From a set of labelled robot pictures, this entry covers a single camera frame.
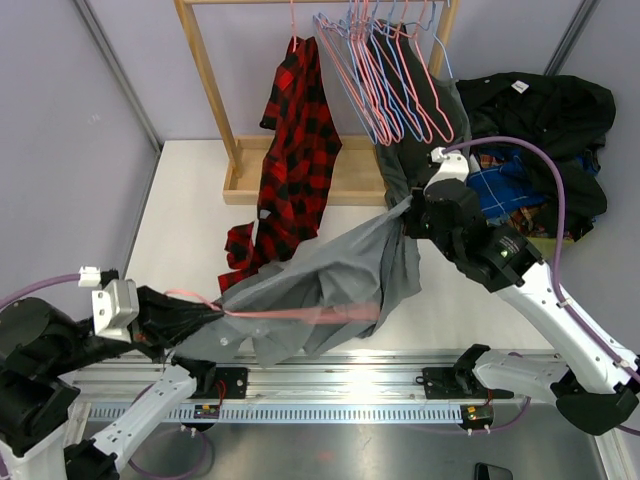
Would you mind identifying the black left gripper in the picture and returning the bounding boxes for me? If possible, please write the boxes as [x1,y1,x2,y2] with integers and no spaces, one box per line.
[44,284,225,375]

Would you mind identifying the grey shirt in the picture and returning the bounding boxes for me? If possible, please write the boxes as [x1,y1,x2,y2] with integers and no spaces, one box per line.
[175,199,421,367]

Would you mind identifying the black button shirt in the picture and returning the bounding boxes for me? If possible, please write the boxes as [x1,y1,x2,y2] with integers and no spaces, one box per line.
[457,72,616,241]

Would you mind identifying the pink wire hanger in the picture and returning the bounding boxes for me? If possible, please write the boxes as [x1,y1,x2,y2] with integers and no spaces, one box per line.
[164,289,381,325]

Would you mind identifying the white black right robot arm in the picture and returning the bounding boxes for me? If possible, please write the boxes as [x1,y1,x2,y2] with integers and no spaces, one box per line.
[403,179,639,435]

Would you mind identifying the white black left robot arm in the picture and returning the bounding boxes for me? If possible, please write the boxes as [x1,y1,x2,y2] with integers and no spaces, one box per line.
[1,287,220,479]

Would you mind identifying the blue checked shirt in basket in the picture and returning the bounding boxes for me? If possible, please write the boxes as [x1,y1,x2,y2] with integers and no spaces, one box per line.
[464,147,601,236]

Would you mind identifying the dark green t-shirt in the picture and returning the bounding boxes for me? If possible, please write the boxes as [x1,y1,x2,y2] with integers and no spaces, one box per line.
[372,74,474,211]

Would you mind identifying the red black plaid shirt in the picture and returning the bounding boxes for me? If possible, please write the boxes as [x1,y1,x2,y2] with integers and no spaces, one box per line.
[219,37,342,290]

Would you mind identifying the wooden clothes rack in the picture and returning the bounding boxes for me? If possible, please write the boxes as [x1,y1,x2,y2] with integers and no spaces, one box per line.
[172,0,461,206]

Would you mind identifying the green laundry basket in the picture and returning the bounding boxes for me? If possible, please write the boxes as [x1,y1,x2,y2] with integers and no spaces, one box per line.
[528,237,575,262]

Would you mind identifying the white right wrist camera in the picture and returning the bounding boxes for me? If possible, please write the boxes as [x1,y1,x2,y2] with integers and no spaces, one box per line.
[423,147,470,192]

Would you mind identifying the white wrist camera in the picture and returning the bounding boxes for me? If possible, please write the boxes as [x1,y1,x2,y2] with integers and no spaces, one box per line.
[78,266,140,343]
[423,147,470,192]

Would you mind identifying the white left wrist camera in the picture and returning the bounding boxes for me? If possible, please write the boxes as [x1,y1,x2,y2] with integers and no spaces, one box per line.
[78,266,140,343]

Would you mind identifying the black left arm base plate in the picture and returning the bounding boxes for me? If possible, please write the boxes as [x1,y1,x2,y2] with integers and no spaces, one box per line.
[191,367,249,400]

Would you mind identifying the white slotted cable duct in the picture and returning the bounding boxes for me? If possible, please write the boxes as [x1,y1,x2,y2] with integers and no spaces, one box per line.
[87,403,464,425]

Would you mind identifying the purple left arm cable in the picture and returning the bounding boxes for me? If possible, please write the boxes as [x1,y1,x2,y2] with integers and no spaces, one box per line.
[0,273,81,311]

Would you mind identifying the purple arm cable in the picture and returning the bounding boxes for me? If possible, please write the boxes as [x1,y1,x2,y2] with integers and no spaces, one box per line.
[442,135,640,436]
[0,273,81,311]

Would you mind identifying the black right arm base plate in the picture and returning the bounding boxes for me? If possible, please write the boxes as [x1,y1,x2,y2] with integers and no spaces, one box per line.
[415,367,514,400]

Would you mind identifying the pink and blue wire hangers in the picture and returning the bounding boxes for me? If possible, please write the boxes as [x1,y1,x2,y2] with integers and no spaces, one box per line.
[312,1,459,146]

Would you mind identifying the aluminium rail frame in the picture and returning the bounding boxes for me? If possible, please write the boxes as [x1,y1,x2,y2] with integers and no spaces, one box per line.
[69,349,586,406]

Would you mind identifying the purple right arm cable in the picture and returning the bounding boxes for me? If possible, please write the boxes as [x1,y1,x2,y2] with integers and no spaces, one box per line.
[442,135,640,436]

